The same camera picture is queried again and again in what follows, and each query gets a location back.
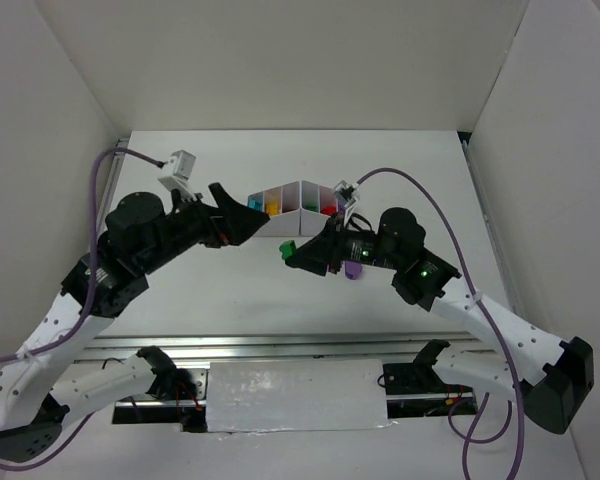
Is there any purple oval lego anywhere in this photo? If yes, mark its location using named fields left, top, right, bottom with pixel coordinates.
left=344, top=261, right=363, bottom=280

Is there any green half of lego piece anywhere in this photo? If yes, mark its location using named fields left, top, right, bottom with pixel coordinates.
left=278, top=240, right=297, bottom=261

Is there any yellow butterfly lego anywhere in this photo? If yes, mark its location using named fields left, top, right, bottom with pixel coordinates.
left=264, top=202, right=282, bottom=217

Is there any red lego brick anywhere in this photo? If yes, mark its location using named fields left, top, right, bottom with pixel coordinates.
left=320, top=204, right=338, bottom=216

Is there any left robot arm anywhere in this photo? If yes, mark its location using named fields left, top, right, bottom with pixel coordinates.
left=0, top=183, right=269, bottom=467

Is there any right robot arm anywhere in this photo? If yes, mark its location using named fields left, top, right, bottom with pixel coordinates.
left=280, top=207, right=594, bottom=434

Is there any white divided organizer bin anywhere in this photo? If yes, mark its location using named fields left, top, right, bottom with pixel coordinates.
left=246, top=180, right=338, bottom=237

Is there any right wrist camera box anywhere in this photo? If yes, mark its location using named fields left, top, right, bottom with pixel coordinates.
left=332, top=180, right=359, bottom=226

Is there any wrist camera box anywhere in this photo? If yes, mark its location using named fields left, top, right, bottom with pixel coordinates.
left=158, top=150, right=196, bottom=196
left=332, top=180, right=359, bottom=226

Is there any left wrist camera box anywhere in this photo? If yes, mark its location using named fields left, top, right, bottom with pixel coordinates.
left=158, top=150, right=196, bottom=196

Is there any aluminium frame rail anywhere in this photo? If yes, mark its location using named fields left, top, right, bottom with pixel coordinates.
left=80, top=130, right=506, bottom=363

